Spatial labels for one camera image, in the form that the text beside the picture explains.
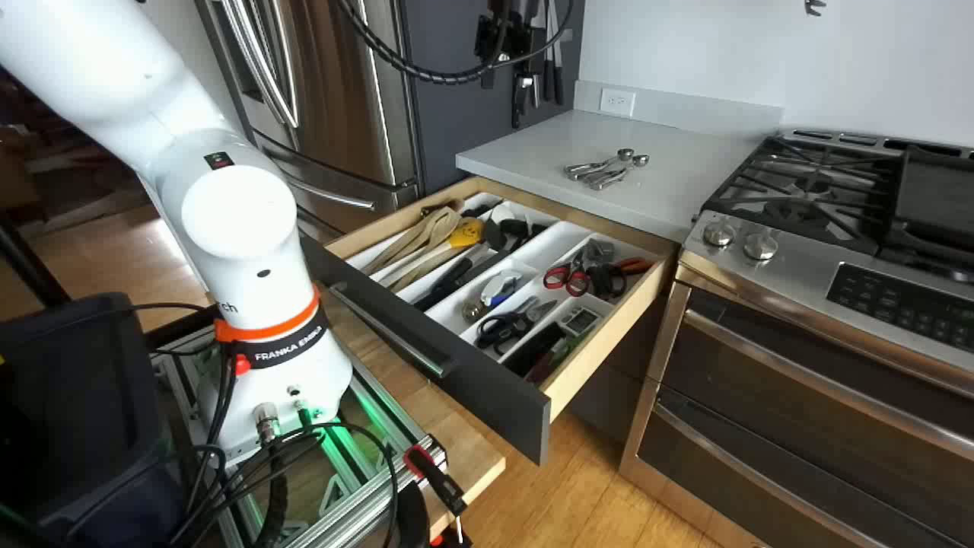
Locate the stainless steel refrigerator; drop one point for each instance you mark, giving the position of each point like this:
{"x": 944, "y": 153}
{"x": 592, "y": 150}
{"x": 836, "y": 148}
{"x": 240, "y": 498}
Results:
{"x": 345, "y": 101}

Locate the metal measuring spoons set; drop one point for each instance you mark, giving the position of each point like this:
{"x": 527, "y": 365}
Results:
{"x": 599, "y": 171}

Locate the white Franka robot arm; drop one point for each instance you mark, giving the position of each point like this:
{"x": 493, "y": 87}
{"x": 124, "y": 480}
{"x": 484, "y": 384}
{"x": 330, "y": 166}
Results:
{"x": 239, "y": 232}

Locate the wooden mounting board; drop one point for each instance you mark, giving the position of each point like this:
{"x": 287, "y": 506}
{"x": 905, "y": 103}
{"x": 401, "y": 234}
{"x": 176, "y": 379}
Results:
{"x": 444, "y": 427}

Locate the stainless steel gas range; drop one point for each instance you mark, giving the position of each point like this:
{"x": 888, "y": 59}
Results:
{"x": 809, "y": 365}

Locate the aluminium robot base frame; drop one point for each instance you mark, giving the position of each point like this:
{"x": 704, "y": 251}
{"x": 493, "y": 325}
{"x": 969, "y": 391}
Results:
{"x": 345, "y": 498}

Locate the black green gadget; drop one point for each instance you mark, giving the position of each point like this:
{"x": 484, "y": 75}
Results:
{"x": 551, "y": 344}

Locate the black table leg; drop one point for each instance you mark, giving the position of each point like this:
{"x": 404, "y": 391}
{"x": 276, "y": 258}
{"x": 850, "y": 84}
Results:
{"x": 30, "y": 262}

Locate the pale wooden spoon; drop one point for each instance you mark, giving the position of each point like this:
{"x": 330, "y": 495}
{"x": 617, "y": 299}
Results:
{"x": 422, "y": 238}

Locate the silver stove knob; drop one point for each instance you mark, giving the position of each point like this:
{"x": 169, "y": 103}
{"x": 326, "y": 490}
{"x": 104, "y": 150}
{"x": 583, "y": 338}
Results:
{"x": 763, "y": 243}
{"x": 720, "y": 232}

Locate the wooden drawer dark front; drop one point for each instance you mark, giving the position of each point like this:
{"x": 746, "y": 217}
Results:
{"x": 458, "y": 370}

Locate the black cast iron grate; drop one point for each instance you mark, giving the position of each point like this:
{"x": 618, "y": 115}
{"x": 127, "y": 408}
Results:
{"x": 800, "y": 194}

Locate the metal wall hook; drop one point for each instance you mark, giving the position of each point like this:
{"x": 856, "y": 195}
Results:
{"x": 813, "y": 7}

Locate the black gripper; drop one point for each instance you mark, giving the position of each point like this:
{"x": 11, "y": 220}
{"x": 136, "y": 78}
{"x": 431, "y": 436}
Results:
{"x": 512, "y": 30}

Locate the white drawer organizer tray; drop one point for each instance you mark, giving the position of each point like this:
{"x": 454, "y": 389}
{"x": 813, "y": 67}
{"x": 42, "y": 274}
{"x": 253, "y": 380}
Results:
{"x": 551, "y": 248}

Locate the grey metal tool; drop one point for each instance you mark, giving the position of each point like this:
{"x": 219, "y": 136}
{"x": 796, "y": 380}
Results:
{"x": 597, "y": 251}

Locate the black stove griddle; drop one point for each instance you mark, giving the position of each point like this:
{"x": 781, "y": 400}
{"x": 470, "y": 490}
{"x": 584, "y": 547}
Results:
{"x": 933, "y": 201}

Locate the white wall outlet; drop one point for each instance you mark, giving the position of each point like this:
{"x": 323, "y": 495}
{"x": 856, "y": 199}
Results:
{"x": 618, "y": 101}

